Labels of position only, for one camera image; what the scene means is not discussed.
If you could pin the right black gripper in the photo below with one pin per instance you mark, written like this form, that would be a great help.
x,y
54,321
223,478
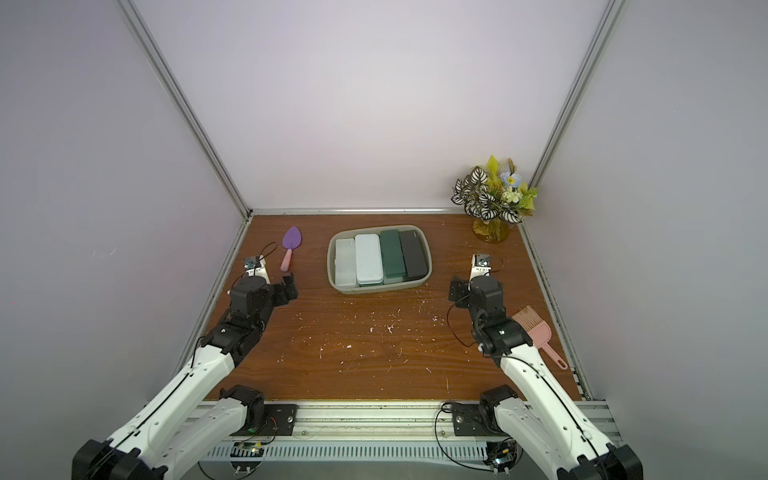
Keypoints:
x,y
458,291

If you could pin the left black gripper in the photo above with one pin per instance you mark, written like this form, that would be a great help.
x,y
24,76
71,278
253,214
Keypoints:
x,y
290,287

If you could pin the dark grey pencil case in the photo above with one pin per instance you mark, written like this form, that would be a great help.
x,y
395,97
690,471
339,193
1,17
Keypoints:
x,y
414,258

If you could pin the dark green pencil case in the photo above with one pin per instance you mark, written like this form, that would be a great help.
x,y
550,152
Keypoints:
x,y
392,256

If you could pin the frosted clear pencil case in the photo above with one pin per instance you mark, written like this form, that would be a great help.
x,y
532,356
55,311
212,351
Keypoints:
x,y
345,262

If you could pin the grey-green plastic storage box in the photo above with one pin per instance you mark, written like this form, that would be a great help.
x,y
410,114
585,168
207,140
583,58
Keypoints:
x,y
382,287

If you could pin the pale blue white pencil case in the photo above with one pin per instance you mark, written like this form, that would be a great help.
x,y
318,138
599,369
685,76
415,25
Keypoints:
x,y
368,259

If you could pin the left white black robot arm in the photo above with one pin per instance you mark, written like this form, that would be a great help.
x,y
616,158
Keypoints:
x,y
157,443

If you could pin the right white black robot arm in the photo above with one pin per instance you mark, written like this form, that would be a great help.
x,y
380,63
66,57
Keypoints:
x,y
548,425

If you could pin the artificial flower plant in vase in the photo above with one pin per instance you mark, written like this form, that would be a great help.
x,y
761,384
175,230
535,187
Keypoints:
x,y
496,197

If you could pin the left small circuit board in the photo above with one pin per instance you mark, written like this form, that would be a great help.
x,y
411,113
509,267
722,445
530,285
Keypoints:
x,y
245,459

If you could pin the small circuit board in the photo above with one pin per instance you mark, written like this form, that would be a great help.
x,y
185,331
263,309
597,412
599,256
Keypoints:
x,y
503,456
245,459

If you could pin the right small circuit board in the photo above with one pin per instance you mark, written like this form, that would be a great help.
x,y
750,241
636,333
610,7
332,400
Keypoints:
x,y
503,456

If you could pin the purple trowel pink handle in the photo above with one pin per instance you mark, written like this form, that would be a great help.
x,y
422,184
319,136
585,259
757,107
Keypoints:
x,y
292,239

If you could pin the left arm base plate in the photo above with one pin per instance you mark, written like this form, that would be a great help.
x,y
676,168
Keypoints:
x,y
278,420

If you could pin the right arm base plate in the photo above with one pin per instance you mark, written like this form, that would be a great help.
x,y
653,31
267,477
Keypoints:
x,y
471,420

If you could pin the aluminium front rail frame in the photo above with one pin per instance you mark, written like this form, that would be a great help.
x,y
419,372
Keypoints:
x,y
355,419

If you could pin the left aluminium corner post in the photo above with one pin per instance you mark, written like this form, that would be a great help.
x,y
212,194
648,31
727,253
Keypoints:
x,y
139,28

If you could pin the aluminium corner post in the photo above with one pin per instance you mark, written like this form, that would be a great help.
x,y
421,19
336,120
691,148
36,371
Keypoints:
x,y
139,28
585,72

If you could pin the right aluminium corner post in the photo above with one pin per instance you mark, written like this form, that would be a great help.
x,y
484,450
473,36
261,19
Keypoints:
x,y
585,72

